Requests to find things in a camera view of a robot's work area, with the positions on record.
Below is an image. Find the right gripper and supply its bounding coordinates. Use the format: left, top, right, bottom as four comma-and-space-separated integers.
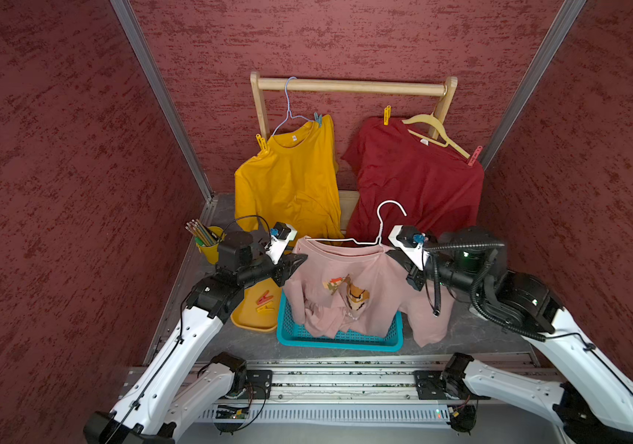
383, 230, 490, 295

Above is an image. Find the yellow clothespin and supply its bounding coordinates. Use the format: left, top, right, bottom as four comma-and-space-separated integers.
383, 105, 392, 126
255, 134, 268, 155
255, 303, 274, 313

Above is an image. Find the pink printed t-shirt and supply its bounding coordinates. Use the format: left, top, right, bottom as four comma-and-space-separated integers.
283, 237, 454, 347

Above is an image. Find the white wire hanger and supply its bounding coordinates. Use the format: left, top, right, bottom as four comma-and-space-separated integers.
312, 200, 407, 246

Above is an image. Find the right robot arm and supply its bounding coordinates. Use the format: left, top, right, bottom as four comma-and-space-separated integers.
388, 225, 633, 443

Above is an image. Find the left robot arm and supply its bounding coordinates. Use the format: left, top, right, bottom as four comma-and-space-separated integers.
84, 223, 307, 443

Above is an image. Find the cream plastic hanger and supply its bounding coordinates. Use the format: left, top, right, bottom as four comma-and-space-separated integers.
402, 114, 471, 160

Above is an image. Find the teal plastic basket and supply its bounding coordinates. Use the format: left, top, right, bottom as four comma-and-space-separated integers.
276, 294, 404, 353

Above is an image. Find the yellow plastic tray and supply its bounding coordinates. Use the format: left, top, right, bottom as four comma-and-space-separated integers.
231, 279, 282, 333

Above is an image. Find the yellow pencil cup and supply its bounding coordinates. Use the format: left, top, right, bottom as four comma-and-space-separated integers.
196, 226, 223, 265

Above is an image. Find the yellow t-shirt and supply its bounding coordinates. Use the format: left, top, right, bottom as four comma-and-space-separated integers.
234, 115, 342, 239

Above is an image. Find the pencils bundle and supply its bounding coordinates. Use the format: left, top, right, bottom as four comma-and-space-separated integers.
185, 219, 220, 247

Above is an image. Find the dark red t-shirt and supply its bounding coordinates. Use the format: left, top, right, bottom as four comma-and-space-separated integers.
342, 118, 485, 242

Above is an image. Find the pink clothespin on red shirt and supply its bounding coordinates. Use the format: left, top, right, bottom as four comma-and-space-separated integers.
467, 145, 484, 168

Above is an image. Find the yellow clothespin on red shirt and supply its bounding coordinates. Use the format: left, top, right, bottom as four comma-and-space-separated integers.
383, 105, 392, 126

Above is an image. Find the wooden clothes rack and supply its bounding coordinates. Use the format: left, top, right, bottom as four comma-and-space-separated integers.
249, 71, 459, 220

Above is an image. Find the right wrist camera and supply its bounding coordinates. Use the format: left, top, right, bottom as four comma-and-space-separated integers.
388, 225, 429, 271

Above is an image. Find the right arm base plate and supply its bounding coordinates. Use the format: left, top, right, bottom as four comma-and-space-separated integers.
413, 370, 490, 403

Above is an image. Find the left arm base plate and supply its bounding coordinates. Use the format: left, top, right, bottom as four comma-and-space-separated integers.
238, 369, 274, 401

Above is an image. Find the aluminium mounting rail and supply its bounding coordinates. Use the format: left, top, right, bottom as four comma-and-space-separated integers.
127, 360, 563, 433

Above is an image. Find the light blue wire hanger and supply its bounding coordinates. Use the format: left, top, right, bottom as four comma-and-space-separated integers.
271, 76, 314, 136

